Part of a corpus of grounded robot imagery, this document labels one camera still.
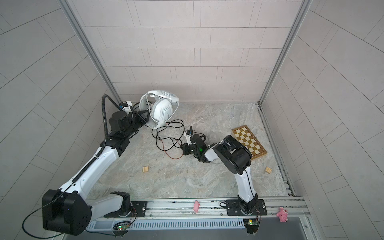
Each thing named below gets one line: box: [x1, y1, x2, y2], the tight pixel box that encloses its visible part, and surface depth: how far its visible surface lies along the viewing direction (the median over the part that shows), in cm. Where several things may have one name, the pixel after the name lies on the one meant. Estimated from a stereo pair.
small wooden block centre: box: [142, 166, 149, 173], surface depth 84 cm
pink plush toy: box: [276, 206, 289, 223], surface depth 69 cm
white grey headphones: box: [139, 89, 180, 129], surface depth 65 cm
